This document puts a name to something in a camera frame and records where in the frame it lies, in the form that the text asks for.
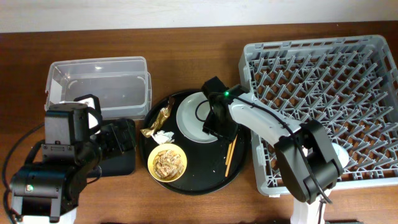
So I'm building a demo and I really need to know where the yellow bowl with scraps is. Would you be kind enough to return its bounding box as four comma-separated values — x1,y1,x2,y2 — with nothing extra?
147,143,187,182

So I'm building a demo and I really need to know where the round black serving tray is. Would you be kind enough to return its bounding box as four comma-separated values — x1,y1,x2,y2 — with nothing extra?
157,89,251,195

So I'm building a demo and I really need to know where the white round plate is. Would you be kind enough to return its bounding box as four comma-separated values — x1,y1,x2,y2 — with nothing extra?
176,92,218,144

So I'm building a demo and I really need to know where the blue cup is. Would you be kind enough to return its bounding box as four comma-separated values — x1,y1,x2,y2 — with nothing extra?
332,143,350,168

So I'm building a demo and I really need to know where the black rectangular tray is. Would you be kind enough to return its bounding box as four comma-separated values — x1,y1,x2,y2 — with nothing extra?
88,120,136,178

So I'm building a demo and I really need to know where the clear plastic storage bin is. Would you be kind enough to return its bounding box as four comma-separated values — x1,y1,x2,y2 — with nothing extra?
44,56,152,120

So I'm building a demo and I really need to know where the wooden chopstick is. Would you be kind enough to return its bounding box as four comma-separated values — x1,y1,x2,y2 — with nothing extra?
224,136,238,177
225,143,233,166

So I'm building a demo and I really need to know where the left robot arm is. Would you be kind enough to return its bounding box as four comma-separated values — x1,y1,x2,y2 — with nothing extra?
3,103,136,223

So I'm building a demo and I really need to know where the gold foil wrapper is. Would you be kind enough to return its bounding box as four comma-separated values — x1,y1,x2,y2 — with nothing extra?
140,96,175,138

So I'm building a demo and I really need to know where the grey dishwasher rack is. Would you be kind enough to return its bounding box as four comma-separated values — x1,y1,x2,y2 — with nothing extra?
239,35,397,189

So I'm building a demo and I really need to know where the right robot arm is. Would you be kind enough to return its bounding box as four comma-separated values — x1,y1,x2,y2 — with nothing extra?
201,77,349,223

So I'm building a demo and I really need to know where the crumpled white tissue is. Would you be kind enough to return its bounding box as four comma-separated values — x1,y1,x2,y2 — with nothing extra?
152,131,174,145

